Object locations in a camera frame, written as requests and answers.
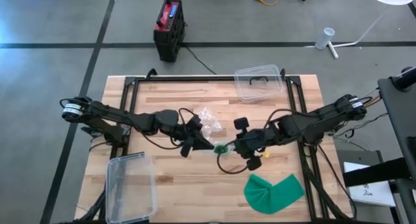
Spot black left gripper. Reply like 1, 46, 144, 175
170, 123, 216, 158

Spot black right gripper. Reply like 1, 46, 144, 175
233, 116, 281, 160

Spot clear plastic storage bin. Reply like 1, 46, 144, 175
105, 151, 157, 224

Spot clear plastic bag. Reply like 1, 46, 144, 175
194, 106, 224, 142

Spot red black power station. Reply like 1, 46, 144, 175
152, 0, 187, 64

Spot grey box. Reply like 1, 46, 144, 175
335, 149, 374, 173

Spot white printed box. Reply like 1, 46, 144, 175
343, 161, 397, 208

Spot clear plastic cup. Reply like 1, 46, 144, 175
314, 27, 336, 51

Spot black cart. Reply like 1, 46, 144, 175
343, 66, 416, 224

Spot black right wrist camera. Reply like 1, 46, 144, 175
246, 155, 263, 171

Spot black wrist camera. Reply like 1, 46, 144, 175
246, 155, 263, 171
187, 114, 203, 131

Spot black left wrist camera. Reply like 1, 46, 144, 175
187, 114, 203, 131

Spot black camera cable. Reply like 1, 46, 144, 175
128, 119, 185, 151
216, 152, 250, 175

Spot black aluminium table frame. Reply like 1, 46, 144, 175
110, 73, 326, 222

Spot black cable bundle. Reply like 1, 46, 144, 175
297, 142, 358, 221
76, 184, 108, 224

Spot black curved handle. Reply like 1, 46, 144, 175
248, 75, 269, 86

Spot black power cable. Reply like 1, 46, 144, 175
183, 45, 218, 75

